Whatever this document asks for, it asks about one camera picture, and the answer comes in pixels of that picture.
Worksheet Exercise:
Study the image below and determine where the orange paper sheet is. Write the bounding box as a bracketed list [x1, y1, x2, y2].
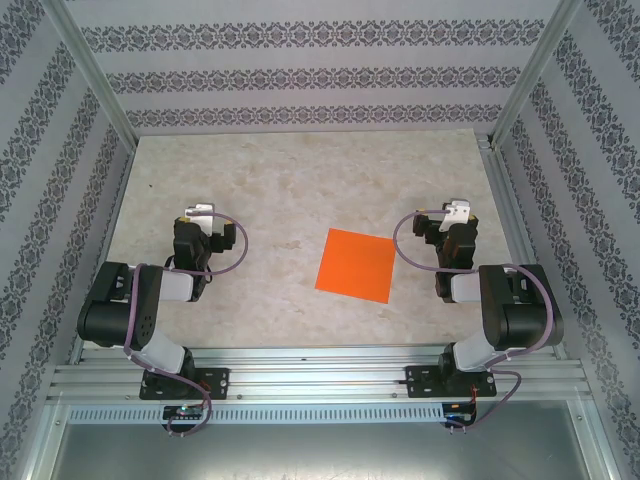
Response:
[314, 227, 398, 305]

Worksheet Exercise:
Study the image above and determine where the grey metal sheet panel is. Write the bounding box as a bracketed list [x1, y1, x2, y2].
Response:
[29, 422, 616, 480]

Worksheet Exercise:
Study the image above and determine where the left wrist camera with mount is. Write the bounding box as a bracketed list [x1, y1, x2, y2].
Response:
[183, 202, 217, 224]

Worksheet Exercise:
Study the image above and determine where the right aluminium side rail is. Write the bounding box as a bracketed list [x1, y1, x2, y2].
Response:
[477, 132, 571, 361]

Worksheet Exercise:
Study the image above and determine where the aluminium side rail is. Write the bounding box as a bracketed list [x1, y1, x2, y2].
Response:
[64, 142, 139, 366]
[477, 132, 571, 361]

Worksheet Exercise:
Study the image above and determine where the left aluminium side rail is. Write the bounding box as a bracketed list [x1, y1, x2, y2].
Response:
[64, 142, 139, 366]

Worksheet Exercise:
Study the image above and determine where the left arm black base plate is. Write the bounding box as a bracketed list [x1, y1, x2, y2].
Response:
[139, 367, 231, 401]

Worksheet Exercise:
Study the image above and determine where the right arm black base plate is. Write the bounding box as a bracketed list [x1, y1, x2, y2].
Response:
[405, 364, 497, 399]

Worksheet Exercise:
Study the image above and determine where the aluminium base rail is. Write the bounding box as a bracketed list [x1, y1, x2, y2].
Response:
[47, 344, 594, 404]

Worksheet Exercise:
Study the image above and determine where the right aluminium frame post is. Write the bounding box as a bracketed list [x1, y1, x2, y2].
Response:
[489, 0, 589, 151]

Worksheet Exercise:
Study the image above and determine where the aluminium frame post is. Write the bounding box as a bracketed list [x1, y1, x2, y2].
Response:
[489, 0, 589, 151]
[43, 0, 140, 149]

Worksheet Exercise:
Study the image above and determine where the slotted grey cable duct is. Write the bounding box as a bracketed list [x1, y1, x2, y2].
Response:
[67, 403, 446, 424]

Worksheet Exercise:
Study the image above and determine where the left aluminium frame post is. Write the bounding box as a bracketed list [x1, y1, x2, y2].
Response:
[43, 0, 140, 149]

